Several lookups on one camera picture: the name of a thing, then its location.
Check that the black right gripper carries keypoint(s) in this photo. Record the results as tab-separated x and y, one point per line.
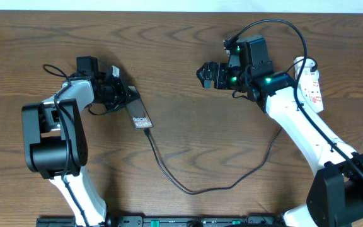
220	70

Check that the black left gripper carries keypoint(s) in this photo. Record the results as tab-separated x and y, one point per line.
123	96

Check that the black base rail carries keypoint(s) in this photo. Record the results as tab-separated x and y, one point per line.
140	221

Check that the white power strip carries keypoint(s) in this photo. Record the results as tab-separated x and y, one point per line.
310	89

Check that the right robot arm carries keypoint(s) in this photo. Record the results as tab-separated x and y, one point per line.
336	194

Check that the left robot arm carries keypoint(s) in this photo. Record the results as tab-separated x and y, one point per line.
54	140

